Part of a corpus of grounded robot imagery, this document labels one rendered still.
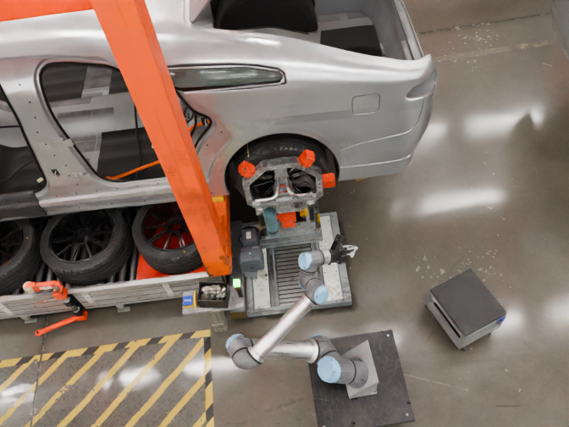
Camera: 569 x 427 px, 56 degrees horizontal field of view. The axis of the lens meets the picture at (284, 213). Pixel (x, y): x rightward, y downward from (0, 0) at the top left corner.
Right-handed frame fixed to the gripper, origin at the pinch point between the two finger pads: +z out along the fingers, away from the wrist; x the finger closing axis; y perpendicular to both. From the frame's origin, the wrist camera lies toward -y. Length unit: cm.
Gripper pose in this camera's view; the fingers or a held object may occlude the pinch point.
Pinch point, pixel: (356, 246)
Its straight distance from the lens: 315.0
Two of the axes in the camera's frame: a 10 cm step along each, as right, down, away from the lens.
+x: 5.0, 3.1, -8.1
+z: 8.7, -1.3, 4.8
